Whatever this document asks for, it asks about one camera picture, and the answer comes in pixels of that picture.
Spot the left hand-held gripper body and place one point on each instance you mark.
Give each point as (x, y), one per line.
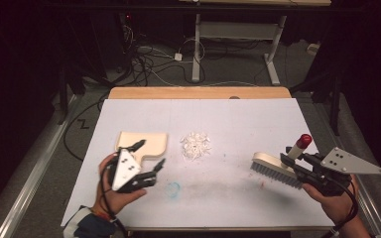
(125, 169)

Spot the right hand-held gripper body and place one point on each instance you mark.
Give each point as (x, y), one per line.
(344, 162)

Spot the cream dustpan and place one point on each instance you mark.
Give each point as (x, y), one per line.
(152, 145)

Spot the cream brush with grey bristles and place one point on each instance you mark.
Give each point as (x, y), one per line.
(268, 162)

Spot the person's left hand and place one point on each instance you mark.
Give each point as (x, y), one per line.
(119, 200)

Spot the person's right hand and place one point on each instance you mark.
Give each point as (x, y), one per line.
(339, 206)

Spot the white power adapter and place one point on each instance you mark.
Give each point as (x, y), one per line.
(178, 57)

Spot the beige box on floor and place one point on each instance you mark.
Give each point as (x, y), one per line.
(313, 49)

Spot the aluminium floor rail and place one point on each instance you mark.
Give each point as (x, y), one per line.
(370, 205)
(33, 178)

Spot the white metal desk frame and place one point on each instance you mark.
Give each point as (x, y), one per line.
(234, 30)

